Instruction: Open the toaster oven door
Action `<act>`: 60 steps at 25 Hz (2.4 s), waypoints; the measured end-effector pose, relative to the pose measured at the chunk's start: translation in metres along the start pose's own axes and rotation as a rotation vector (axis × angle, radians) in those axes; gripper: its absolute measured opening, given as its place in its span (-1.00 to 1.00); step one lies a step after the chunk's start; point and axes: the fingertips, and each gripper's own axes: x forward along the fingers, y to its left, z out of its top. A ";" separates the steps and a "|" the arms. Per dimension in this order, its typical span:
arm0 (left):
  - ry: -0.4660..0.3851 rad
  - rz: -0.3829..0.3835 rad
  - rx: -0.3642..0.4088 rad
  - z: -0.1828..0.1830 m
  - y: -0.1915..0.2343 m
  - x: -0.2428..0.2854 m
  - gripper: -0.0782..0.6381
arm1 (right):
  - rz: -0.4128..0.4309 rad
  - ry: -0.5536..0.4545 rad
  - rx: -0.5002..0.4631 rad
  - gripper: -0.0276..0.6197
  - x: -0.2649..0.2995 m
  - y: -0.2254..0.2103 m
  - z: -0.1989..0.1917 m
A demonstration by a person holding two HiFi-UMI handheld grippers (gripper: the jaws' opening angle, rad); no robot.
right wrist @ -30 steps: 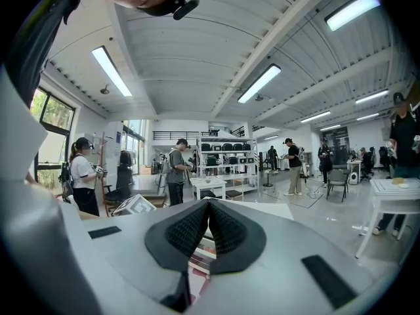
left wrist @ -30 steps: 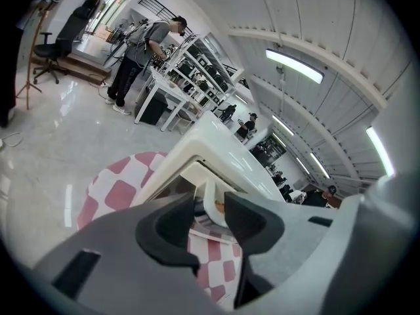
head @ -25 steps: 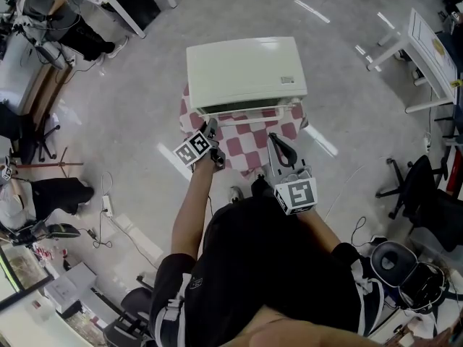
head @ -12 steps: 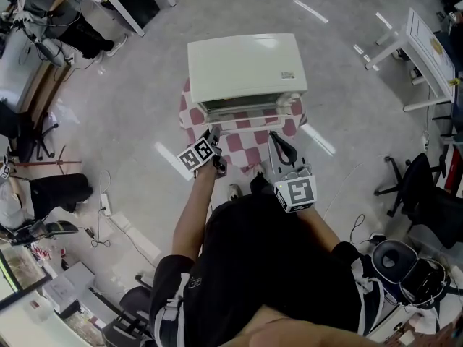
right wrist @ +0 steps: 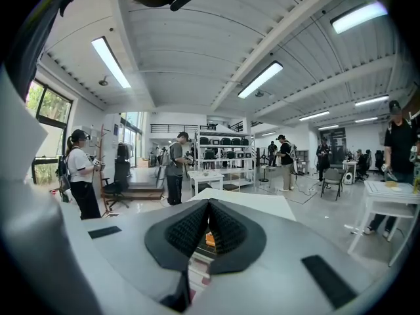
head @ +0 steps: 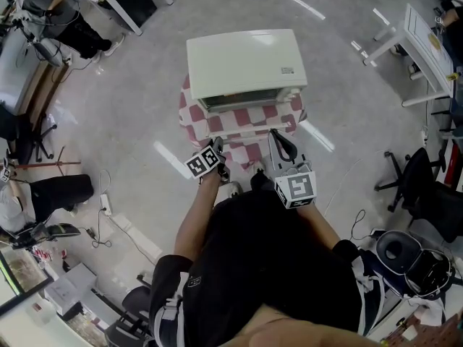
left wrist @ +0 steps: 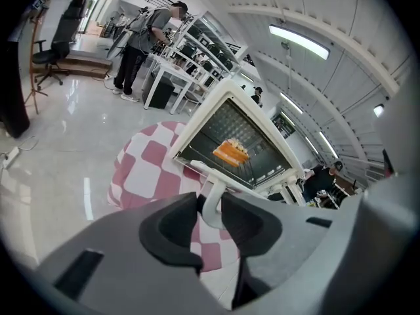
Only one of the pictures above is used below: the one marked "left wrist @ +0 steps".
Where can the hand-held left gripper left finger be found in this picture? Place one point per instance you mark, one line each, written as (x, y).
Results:
(124, 261)

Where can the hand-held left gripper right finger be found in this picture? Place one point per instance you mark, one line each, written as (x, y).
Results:
(311, 258)

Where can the glass toaster oven door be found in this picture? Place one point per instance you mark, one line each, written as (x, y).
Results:
(213, 205)

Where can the white toaster oven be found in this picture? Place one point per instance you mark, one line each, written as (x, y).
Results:
(236, 94)

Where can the pink checkered tablecloth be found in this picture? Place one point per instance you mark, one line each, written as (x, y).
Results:
(147, 169)

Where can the long ceiling light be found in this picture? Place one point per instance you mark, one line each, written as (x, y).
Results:
(298, 41)
(291, 102)
(328, 144)

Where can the orange cake slice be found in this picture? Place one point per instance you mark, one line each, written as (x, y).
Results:
(229, 153)

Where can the white power strip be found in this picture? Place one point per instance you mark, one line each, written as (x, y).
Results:
(10, 157)

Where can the black bin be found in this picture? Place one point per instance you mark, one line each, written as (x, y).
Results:
(159, 92)

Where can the white table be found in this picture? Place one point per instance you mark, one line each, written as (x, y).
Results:
(170, 72)

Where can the wooden platform step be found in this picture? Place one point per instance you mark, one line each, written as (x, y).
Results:
(87, 65)

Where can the wooden coat stand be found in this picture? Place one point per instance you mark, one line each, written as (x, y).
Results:
(32, 61)

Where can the black office chair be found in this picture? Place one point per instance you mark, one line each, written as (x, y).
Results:
(62, 38)

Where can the white shelving rack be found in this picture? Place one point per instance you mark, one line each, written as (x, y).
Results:
(210, 41)

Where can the dark wall poster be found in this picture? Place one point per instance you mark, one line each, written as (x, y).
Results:
(283, 126)

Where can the small wall lamp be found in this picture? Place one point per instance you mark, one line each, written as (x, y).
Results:
(378, 110)

